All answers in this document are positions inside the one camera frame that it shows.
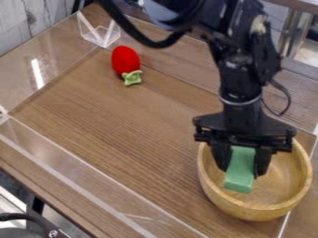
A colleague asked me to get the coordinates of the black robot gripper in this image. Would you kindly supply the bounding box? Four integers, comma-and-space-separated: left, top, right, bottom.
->
192, 98, 295, 179

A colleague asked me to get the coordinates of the green rectangular stick block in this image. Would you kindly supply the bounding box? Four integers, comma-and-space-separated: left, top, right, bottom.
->
223, 146, 256, 193

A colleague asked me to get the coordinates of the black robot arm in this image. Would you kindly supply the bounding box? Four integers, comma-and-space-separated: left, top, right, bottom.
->
143, 0, 295, 178

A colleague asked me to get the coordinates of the brown wooden bowl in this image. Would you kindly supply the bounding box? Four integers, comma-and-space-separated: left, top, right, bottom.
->
198, 139, 313, 221

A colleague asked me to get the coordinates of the red plush strawberry toy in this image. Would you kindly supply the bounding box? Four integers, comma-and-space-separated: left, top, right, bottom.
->
111, 46, 143, 86

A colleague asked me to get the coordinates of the metal background table leg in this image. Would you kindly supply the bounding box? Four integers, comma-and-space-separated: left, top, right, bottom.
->
278, 9, 313, 58

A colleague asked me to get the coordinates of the clear acrylic front barrier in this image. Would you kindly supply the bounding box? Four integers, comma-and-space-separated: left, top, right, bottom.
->
0, 107, 207, 238

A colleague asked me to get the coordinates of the clear acrylic corner bracket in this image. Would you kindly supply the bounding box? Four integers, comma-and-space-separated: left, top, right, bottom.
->
76, 11, 120, 48

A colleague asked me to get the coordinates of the black table frame leg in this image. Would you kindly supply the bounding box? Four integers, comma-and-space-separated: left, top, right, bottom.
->
0, 194, 72, 238

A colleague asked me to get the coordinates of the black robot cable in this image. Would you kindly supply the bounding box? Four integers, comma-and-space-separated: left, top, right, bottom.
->
96, 0, 200, 49

